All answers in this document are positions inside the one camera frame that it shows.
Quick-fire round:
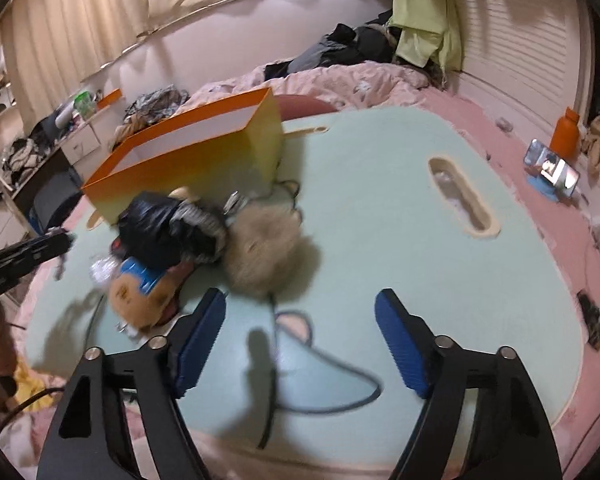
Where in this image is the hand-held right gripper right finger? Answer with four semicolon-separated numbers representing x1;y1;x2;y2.
374;288;563;480

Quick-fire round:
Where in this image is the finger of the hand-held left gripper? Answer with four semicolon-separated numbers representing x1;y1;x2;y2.
0;227;77;306

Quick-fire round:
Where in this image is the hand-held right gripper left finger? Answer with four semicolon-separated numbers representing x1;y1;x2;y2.
36;287;227;480

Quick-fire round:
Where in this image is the clear plastic bag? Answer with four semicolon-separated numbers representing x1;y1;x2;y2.
89;254;123;286

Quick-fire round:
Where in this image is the brown plush with blue patch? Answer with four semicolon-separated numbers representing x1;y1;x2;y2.
107;255;193;332

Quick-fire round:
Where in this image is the beige fluffy pouch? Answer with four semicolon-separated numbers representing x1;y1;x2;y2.
221;204;322;297

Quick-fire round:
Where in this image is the black and white bag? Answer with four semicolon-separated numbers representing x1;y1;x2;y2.
117;191;229;269

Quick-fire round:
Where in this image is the metal eyelash curler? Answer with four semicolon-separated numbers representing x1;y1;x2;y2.
224;180;302;218

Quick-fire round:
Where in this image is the orange gradient cardboard box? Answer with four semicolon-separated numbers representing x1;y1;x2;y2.
81;87;285;227

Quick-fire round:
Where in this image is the clothes pile on desk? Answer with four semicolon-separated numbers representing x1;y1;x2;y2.
0;137;46;176

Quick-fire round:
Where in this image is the white drawer cabinet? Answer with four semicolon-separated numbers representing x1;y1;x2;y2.
60;122;106;166

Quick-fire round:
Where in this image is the yellow cloth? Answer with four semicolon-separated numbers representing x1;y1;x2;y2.
12;360;46;413

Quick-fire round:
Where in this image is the white tube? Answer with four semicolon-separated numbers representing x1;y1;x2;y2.
52;105;78;131

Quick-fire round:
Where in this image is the tan cloth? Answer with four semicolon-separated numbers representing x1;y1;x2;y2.
111;112;156;153

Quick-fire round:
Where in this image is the leopard print cloth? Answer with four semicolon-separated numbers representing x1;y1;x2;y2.
124;86;191;123

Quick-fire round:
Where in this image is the blue phone stand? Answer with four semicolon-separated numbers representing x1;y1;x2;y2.
526;172;576;202

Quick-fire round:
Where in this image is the smartphone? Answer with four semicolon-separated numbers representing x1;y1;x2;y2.
524;138;581;198

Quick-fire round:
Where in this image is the beige curtain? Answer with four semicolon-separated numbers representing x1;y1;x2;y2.
0;0;361;111

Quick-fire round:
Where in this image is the orange bottle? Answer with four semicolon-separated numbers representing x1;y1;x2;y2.
550;106;581;161

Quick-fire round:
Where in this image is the beige crumpled cloth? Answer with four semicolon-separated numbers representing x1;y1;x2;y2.
580;116;600;178

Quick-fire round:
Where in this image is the pile of dark clothes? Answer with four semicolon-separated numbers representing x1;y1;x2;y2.
264;23;406;81

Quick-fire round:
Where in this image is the white louvered closet door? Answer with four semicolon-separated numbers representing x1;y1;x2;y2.
450;0;596;161

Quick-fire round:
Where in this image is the light green hanging garment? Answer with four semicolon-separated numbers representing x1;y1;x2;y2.
387;0;465;71

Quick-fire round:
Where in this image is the black cable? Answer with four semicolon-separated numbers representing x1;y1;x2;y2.
0;387;68;436

